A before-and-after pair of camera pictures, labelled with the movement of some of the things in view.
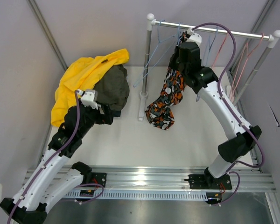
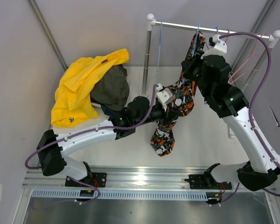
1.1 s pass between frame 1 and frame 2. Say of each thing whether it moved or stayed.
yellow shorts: stayed
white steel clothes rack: stayed
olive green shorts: stayed
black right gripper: moved
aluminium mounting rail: stayed
